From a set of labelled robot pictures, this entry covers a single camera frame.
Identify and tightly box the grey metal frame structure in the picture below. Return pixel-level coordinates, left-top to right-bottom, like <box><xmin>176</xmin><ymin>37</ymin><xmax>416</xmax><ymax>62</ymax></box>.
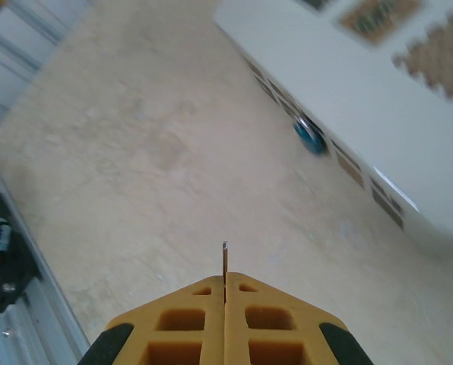
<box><xmin>0</xmin><ymin>0</ymin><xmax>97</xmax><ymax>138</ymax></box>

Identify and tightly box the aluminium table edge rail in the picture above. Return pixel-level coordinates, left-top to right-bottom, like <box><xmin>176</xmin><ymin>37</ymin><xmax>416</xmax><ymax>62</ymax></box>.
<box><xmin>0</xmin><ymin>146</ymin><xmax>93</xmax><ymax>365</ymax></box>

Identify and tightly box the small silver key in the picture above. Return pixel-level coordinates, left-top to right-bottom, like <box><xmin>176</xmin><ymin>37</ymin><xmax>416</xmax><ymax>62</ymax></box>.
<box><xmin>220</xmin><ymin>240</ymin><xmax>230</xmax><ymax>305</ymax></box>

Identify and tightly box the blue padlock with silver shackle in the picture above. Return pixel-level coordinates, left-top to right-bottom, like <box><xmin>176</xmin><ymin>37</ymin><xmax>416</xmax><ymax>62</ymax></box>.
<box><xmin>293</xmin><ymin>116</ymin><xmax>328</xmax><ymax>157</ymax></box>

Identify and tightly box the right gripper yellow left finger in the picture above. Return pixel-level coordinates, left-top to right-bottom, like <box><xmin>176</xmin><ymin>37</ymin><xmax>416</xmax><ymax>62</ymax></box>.
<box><xmin>78</xmin><ymin>275</ymin><xmax>227</xmax><ymax>365</ymax></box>

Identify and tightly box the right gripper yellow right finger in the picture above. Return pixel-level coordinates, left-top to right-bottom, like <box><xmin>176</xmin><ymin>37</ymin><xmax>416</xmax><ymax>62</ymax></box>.
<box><xmin>225</xmin><ymin>271</ymin><xmax>374</xmax><ymax>365</ymax></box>

